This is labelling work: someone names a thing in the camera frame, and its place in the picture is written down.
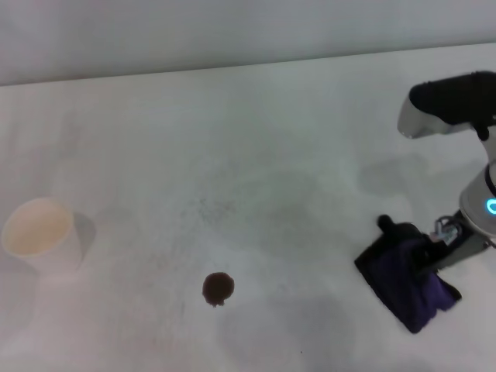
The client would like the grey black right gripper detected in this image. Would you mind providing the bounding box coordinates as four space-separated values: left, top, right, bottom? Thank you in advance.
412 222 490 277

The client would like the purple rag with black trim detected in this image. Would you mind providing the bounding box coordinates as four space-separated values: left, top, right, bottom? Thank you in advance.
353 214 463 335

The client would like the white paper cup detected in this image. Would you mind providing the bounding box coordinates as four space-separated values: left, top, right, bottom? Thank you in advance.
1 196 88 277

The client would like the dark brown liquid stain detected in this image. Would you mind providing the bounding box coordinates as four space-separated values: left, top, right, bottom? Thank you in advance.
201 271 236 308

